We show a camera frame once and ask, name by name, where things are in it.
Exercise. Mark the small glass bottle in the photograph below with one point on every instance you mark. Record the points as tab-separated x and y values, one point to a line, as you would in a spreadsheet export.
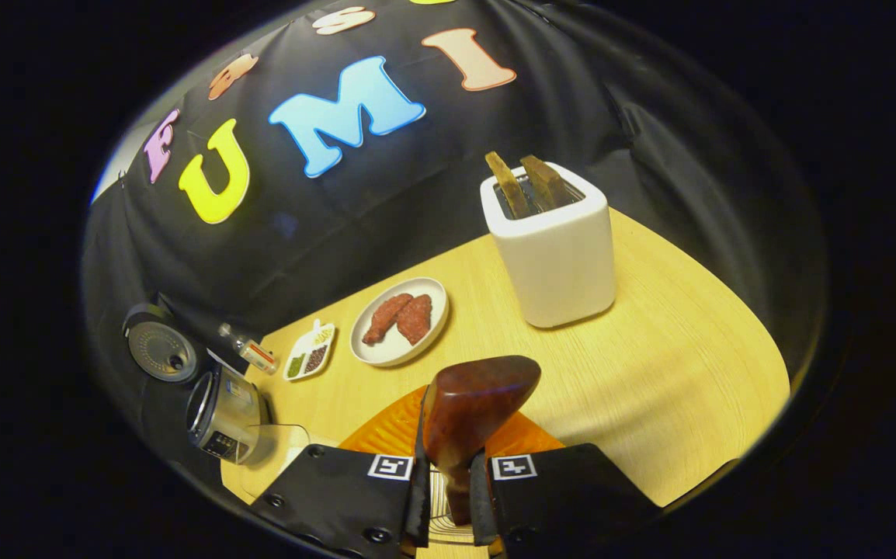
254	353

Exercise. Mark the dark lidded rice cooker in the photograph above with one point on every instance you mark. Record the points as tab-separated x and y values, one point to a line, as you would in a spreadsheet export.
223	411

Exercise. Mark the white round plate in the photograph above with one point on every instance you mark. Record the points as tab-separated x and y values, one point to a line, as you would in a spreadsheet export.
394	353

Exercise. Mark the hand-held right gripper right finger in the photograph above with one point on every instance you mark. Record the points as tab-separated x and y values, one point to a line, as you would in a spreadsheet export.
564	497

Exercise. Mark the red meat piece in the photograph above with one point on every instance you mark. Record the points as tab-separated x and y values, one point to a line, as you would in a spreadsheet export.
386	318
417	320

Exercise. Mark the brown toast slice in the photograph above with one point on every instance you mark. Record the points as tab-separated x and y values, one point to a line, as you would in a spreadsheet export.
545	182
508	186

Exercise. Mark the white toaster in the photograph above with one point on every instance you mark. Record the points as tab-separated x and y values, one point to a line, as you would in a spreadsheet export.
557	264

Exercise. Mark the white divided seasoning dish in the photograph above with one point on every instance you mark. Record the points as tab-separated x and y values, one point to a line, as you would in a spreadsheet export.
308	353

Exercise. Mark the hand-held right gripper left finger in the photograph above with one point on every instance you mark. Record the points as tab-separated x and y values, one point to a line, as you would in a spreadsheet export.
339	497

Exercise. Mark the brown wooden spoon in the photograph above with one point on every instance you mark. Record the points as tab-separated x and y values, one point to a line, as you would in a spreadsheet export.
471	404

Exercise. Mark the black backdrop cloth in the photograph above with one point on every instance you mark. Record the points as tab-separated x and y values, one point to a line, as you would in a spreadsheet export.
650	116

